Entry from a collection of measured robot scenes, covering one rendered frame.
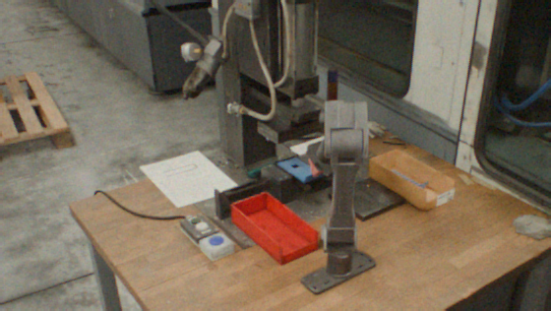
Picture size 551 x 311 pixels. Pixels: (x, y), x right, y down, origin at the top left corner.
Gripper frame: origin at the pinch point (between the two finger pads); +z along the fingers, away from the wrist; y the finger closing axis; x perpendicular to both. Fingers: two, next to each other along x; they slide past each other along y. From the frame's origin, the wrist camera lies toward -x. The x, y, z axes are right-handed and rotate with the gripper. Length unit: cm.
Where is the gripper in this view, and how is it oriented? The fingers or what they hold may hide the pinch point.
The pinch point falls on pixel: (315, 174)
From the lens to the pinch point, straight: 175.1
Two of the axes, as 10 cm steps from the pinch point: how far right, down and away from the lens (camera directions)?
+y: -5.2, -7.9, 3.2
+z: -3.2, 5.2, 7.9
